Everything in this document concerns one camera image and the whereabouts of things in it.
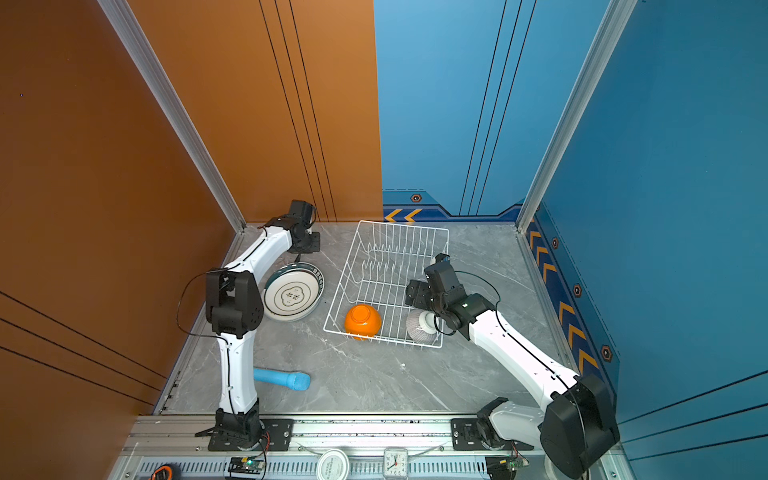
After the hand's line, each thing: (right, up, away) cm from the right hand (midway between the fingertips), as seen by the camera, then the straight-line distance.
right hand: (416, 291), depth 82 cm
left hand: (-34, +14, +19) cm, 42 cm away
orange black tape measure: (-57, -39, -16) cm, 71 cm away
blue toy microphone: (-32, -23, -5) cm, 39 cm away
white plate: (-39, -2, +14) cm, 42 cm away
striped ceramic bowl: (+2, -10, +2) cm, 11 cm away
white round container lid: (-19, -35, -18) cm, 44 cm away
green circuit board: (-41, -40, -12) cm, 59 cm away
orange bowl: (-15, -9, +3) cm, 18 cm away
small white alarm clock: (-6, -38, -14) cm, 41 cm away
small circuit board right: (+22, -38, -13) cm, 46 cm away
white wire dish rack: (-14, -4, +14) cm, 21 cm away
